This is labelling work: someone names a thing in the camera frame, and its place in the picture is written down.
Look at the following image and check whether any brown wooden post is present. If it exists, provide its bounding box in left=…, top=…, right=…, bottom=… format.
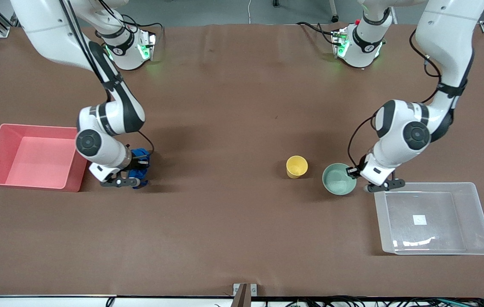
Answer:
left=233, top=284, right=251, bottom=307

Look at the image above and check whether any black arm base cable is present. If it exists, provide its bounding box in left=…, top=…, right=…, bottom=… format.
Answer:
left=296, top=21, right=337, bottom=44
left=97, top=0, right=166, bottom=45

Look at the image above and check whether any blue glove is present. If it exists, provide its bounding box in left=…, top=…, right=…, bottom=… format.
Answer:
left=128, top=148, right=152, bottom=189

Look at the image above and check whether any pale green bowl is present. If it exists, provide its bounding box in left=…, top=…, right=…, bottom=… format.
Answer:
left=322, top=163, right=357, bottom=196

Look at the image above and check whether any small metal bracket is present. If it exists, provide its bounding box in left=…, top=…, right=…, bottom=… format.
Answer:
left=233, top=283, right=258, bottom=297

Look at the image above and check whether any black left arm base cable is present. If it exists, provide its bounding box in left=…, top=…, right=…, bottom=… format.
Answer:
left=296, top=21, right=337, bottom=44

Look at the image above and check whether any black cable bundle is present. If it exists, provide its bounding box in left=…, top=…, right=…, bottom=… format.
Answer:
left=263, top=295, right=484, bottom=307

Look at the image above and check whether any pink plastic box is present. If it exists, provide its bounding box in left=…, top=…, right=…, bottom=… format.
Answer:
left=0, top=124, right=89, bottom=192

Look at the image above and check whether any brown table cover sheet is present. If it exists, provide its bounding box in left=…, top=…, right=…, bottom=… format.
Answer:
left=0, top=22, right=484, bottom=298

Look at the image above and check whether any yellow cup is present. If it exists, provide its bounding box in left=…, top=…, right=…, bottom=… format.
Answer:
left=286, top=155, right=309, bottom=179

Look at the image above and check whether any clear plastic box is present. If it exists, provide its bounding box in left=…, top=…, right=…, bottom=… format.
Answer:
left=373, top=182, right=484, bottom=255

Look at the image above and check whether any black right arm base cable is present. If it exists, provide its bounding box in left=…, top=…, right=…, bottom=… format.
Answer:
left=97, top=0, right=166, bottom=45

